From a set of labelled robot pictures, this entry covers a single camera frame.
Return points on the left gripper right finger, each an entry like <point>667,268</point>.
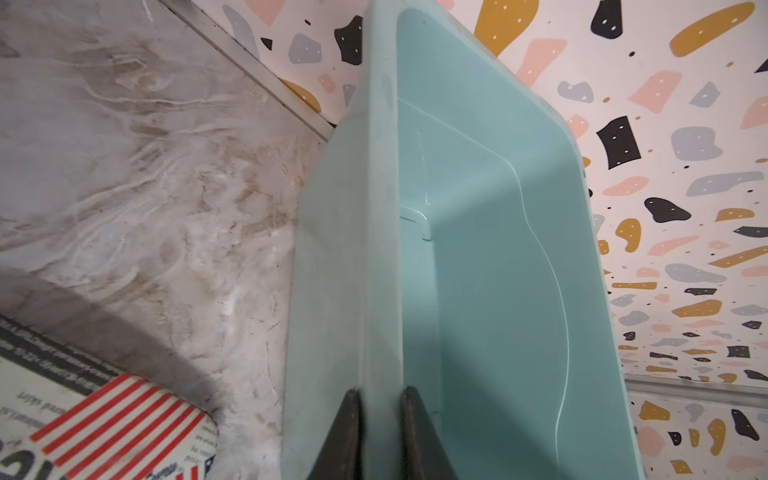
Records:
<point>424,456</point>

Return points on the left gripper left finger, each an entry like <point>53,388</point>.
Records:
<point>340,455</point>

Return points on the teal plastic storage box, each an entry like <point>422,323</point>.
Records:
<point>445,242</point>

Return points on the newspaper flag case far left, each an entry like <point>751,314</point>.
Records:
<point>65,414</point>

